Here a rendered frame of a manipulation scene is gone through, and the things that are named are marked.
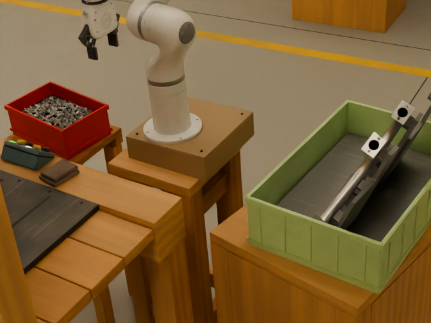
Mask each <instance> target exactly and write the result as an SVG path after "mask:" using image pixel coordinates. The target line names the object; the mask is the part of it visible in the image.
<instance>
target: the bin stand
mask: <svg viewBox="0 0 431 323"><path fill-rule="evenodd" d="M110 127H111V128H112V129H113V131H111V135H109V136H107V137H106V138H104V139H102V140H101V141H99V142H98V143H96V144H94V145H93V146H91V147H89V148H88V149H86V150H84V151H83V152H81V153H80V154H78V155H76V156H75V157H73V158H71V159H70V160H68V161H70V162H74V163H77V164H80V165H83V163H85V162H86V161H87V160H88V159H90V158H91V157H92V156H94V155H95V154H96V153H97V152H99V151H100V150H101V149H102V148H103V149H104V154H105V161H106V167H107V172H108V174H111V173H109V169H108V162H110V161H111V160H113V159H114V158H115V157H116V156H117V155H118V154H120V153H121V152H122V151H123V149H122V142H123V135H122V130H121V128H120V127H117V126H113V125H110ZM18 139H20V140H25V139H23V138H21V137H18V136H17V135H14V134H13V133H12V134H11V135H10V136H8V137H7V138H5V139H4V140H7V141H14V142H16V141H17V140H18ZM25 141H26V142H29V141H27V140H25ZM124 271H125V275H126V282H127V286H128V293H129V295H130V296H132V291H131V285H130V277H129V273H128V266H126V267H124ZM93 301H94V307H95V311H96V317H97V322H98V323H115V318H114V312H113V308H112V302H111V298H110V291H109V287H108V285H107V286H106V287H105V288H104V289H103V290H102V291H101V292H100V293H99V294H98V295H97V296H96V297H95V298H94V299H93Z"/></svg>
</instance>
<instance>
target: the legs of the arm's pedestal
mask: <svg viewBox="0 0 431 323"><path fill-rule="evenodd" d="M161 191H163V192H167V191H165V190H161ZM167 193H169V194H173V193H170V192H167ZM173 195H176V196H179V197H181V198H182V203H183V214H184V221H185V232H186V237H185V238H184V240H185V251H186V257H187V268H188V273H189V285H190V295H191V301H192V312H193V318H194V323H217V310H216V297H214V298H212V290H211V287H212V288H214V275H213V268H212V267H211V266H210V265H209V262H208V249H207V236H206V229H205V216H204V214H205V213H206V212H207V211H208V210H209V209H210V208H211V207H212V206H213V205H214V204H215V203H216V205H217V220H218V225H220V223H222V222H223V221H225V220H226V219H227V218H228V217H230V216H231V215H233V214H234V213H235V212H237V211H238V210H239V209H241V208H242V207H243V196H242V176H241V155H240V151H239V152H238V153H237V154H236V155H235V156H234V157H233V158H231V159H230V160H229V161H228V162H227V163H226V164H225V165H224V166H223V167H222V168H221V169H220V170H219V171H218V172H217V173H216V174H215V175H214V176H213V177H212V178H211V179H210V180H209V181H208V182H207V183H206V184H205V185H204V186H203V187H202V188H201V189H200V190H199V191H197V192H196V193H195V194H194V195H193V196H192V197H191V198H190V199H189V198H186V197H183V196H180V195H177V194H173ZM128 273H129V277H130V285H131V291H132V296H133V303H134V307H135V314H136V318H137V323H155V316H154V311H153V303H152V298H151V290H150V285H149V278H148V270H147V265H146V258H144V257H142V256H139V255H137V256H136V257H135V258H134V259H133V260H132V261H131V262H130V263H129V264H128Z"/></svg>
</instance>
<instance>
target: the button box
mask: <svg viewBox="0 0 431 323"><path fill-rule="evenodd" d="M19 144H23V143H19V142H10V141H4V146H3V150H2V153H1V159H3V160H6V161H9V162H12V163H16V164H18V165H22V166H24V167H27V168H29V169H33V170H39V169H41V168H42V167H43V166H45V165H46V164H47V163H49V162H50V161H51V160H53V158H54V157H55V153H52V152H50V151H44V150H41V149H39V148H36V147H33V146H30V145H26V144H23V145H19ZM26 146H30V147H31V148H30V147H26ZM35 149H39V151H38V150H35Z"/></svg>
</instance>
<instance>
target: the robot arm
mask: <svg viewBox="0 0 431 323"><path fill-rule="evenodd" d="M169 1H170V0H134V1H133V2H132V4H131V6H130V7H129V9H128V12H127V15H126V24H127V27H128V29H129V31H130V32H131V34H132V35H134V36H135V37H137V38H139V39H141V40H145V41H147V42H151V43H153V44H156V45H158V47H159V49H160V52H159V53H155V54H153V55H151V56H150V57H149V58H148V60H147V62H146V78H147V83H148V91H149V100H150V104H151V113H152V118H151V119H149V120H148V121H147V122H146V123H145V125H144V128H143V131H144V135H145V137H146V138H147V139H148V140H150V141H152V142H155V143H158V144H177V143H181V142H185V141H187V140H190V139H192V138H194V137H195V136H196V135H197V134H198V133H199V132H200V131H201V128H202V122H201V119H200V118H199V117H198V116H196V115H194V114H192V113H190V111H189V101H188V95H187V84H186V79H185V68H184V59H185V55H186V53H187V51H188V50H189V48H190V47H191V45H192V44H193V42H194V40H195V38H196V26H195V23H194V21H193V19H192V17H191V16H190V15H189V14H188V13H187V12H185V11H183V10H181V9H178V8H175V7H172V6H168V5H167V4H168V2H169ZM81 2H82V3H81V21H82V26H83V30H82V32H81V33H80V35H79V37H78V39H79V40H80V42H81V43H82V44H83V45H84V46H85V47H87V53H88V58H89V59H92V60H98V55H97V47H95V43H96V39H100V38H102V37H104V36H105V35H107V37H108V44H109V45H110V46H115V47H118V46H119V44H118V39H117V32H118V29H117V28H118V26H119V18H120V15H119V14H117V13H115V8H114V4H113V1H112V0H81ZM90 38H92V41H91V43H90V42H89V41H90Z"/></svg>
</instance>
